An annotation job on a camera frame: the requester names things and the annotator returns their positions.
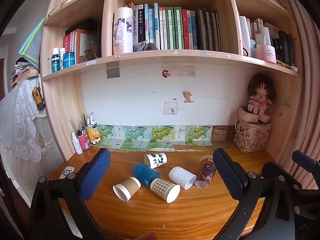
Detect pink round box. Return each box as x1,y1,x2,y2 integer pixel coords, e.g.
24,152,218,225
240,106,271,124

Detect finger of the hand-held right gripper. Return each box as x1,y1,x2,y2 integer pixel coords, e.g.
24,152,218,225
292,150,320,174
261,162,320,240

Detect white panda print paper cup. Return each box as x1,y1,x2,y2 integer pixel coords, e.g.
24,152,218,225
144,152,167,168

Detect white ink print paper roll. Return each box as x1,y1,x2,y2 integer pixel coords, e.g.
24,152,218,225
113,7,134,55

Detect green framed board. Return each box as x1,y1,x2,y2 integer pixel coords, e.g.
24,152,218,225
18,17,45,68

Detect yellow packet with tubes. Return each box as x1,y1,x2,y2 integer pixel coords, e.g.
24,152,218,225
86,124,101,145

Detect clear printed plastic cup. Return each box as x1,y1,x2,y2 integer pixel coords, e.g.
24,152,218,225
194,155,217,188

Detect red illustrated book box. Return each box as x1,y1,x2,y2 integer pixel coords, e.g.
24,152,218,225
74,29,98,64

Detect red book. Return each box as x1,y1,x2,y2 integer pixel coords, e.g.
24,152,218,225
63,33,72,54

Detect checked paper cup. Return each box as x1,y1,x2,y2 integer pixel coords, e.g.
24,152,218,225
150,178,181,204

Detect wooden hanging charm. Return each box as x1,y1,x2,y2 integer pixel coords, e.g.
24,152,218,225
32,86,45,111

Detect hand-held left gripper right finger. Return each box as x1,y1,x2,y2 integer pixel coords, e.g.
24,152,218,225
212,148,295,240

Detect white lace cloth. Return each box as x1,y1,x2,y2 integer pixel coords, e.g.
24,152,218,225
0,79,57,164

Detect green grape print folding card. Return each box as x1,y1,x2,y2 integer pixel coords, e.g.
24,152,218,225
91,124,213,152

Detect blue plastic cup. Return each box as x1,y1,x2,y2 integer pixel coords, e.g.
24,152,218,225
132,163,161,187

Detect teal bottle white cap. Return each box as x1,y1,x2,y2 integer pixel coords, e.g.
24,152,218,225
51,47,61,73

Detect printed canvas bag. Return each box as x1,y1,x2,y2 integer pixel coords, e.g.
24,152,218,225
233,110,272,153

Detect grey tape patch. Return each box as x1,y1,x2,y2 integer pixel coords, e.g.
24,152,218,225
106,67,120,79

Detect stack of books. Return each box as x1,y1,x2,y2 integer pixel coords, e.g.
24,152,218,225
10,57,40,88

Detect white plastic cup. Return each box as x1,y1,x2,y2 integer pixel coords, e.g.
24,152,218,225
168,166,197,190

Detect red pen holder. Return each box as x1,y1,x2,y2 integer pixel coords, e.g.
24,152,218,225
76,133,91,151

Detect grey stone ornament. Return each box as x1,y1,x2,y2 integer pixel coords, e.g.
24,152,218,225
133,42,158,52

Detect teal jar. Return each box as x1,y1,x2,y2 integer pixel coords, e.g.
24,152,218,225
63,52,76,69

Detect white round device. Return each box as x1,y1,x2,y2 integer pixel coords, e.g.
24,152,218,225
59,166,75,180

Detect white tube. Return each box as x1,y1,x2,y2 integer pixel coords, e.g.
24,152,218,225
261,27,271,46

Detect white spray bottle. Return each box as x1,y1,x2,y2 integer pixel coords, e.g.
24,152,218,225
71,132,83,155

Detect row of books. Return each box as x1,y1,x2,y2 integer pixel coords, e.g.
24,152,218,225
128,1,222,53

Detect brown paper cup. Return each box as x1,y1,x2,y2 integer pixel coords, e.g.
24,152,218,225
112,177,142,202

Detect pale cosmetic boxes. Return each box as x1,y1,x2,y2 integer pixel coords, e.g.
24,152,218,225
246,18,279,40

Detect wooden bookshelf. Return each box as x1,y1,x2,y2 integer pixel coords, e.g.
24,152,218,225
40,0,304,162

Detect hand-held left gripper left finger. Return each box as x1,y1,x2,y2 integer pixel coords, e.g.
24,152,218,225
29,148,111,240

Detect brown clear container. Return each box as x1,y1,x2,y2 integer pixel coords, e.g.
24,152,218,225
212,126,230,142

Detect rag doll brown hair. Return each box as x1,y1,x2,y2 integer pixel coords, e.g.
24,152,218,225
247,72,276,117

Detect row of black bottles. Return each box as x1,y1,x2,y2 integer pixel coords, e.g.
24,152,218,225
277,30,295,67

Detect tall white bottle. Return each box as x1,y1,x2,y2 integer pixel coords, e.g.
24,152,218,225
239,16,252,57

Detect small square sticker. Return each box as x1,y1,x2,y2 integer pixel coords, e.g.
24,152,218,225
164,101,178,115

